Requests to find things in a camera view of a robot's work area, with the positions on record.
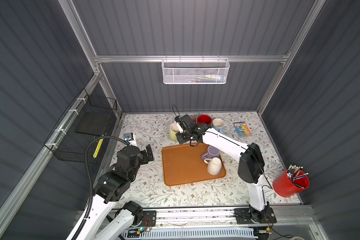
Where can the white mug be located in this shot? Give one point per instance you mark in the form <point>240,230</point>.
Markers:
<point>214,165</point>

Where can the yellow marker in basket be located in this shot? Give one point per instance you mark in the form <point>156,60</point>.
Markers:
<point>98,148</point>

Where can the black foam pad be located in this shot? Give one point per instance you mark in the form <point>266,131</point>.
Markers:
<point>94,124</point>

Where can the red pencil cup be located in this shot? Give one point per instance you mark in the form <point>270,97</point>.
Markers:
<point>284,187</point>

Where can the purple mug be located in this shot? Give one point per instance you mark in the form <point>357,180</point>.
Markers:
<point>211,153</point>

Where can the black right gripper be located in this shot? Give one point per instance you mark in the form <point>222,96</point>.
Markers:
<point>179,138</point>

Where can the light green mug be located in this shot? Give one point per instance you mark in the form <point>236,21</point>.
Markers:
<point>173,131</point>

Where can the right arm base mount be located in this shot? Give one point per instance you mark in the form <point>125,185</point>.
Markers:
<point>252,216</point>

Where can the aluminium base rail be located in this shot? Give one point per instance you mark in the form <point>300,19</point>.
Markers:
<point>205,216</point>

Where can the markers in white basket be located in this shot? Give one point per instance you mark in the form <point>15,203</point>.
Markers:
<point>208,79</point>

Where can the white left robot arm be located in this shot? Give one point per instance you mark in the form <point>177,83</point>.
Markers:
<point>88,224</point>

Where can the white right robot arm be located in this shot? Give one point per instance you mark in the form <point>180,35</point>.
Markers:
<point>249,157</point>

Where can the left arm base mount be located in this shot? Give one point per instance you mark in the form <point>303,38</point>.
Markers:
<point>148,219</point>

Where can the white wire wall basket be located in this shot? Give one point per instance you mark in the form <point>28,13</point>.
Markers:
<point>176,71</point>

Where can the black wire wall basket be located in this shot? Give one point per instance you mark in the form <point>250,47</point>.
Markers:
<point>64,142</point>

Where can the orange wooden tray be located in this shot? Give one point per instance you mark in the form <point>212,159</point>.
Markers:
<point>183,164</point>

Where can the black mug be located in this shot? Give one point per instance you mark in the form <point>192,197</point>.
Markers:
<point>204,119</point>

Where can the pink mug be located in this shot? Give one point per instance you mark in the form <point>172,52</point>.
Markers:
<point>193,119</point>

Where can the highlighter marker pack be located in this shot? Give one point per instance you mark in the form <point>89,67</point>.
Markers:
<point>242,129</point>

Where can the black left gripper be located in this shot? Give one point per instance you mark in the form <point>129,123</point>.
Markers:
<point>144,159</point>

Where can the white ventilated cable duct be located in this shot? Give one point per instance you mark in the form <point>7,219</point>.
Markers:
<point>192,233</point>

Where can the light blue mug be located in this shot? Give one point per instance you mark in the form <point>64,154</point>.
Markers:
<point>218,124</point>

